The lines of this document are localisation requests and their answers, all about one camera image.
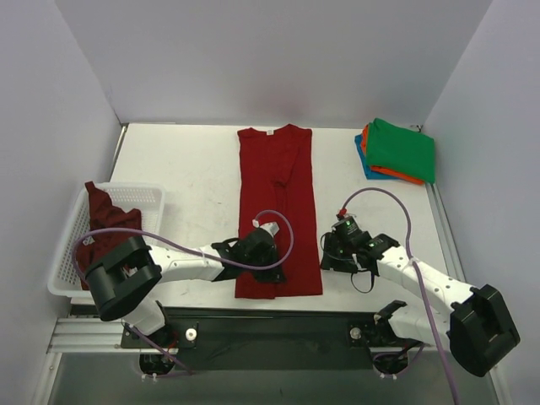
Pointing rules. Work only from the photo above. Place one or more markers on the dark red t-shirt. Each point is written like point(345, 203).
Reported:
point(104, 214)

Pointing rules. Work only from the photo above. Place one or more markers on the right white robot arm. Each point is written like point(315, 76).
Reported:
point(473, 324)

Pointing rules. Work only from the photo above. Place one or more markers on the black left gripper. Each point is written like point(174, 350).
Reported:
point(267, 261)

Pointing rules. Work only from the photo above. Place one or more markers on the white plastic basket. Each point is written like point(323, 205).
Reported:
point(149, 199)

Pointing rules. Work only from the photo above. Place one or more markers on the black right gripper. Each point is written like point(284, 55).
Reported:
point(332, 254)

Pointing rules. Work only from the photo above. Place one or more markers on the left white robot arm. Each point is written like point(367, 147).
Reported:
point(121, 281)

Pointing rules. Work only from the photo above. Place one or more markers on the orange folded t-shirt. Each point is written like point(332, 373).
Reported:
point(374, 172)

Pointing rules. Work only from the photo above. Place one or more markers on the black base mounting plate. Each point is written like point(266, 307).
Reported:
point(228, 339)

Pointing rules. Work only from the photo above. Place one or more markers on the green folded t-shirt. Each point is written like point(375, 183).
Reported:
point(401, 149)

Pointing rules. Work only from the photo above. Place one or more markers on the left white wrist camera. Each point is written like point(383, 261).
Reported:
point(271, 227)

